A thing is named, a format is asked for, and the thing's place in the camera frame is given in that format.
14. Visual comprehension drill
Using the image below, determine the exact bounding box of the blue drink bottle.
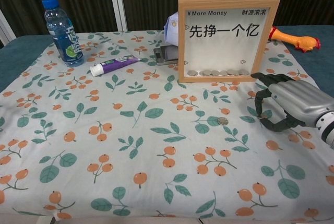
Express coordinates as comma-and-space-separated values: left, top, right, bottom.
41, 0, 86, 67

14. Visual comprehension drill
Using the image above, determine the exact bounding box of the purple toothpaste tube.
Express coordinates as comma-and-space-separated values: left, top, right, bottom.
90, 54, 142, 77

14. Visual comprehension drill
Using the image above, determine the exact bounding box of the floral tablecloth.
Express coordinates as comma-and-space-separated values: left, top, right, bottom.
0, 30, 334, 224

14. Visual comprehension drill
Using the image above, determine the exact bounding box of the wooden frame coin bank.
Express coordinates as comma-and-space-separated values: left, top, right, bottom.
177, 0, 280, 84

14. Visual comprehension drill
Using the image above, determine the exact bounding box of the grey pocket digital scale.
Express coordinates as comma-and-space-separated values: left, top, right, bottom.
153, 45, 180, 66

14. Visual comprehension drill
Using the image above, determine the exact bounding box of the yellow rubber chicken toy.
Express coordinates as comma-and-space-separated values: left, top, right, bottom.
267, 26, 322, 53

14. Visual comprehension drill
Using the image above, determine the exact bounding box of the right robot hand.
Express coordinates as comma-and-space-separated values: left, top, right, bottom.
250, 72, 334, 133

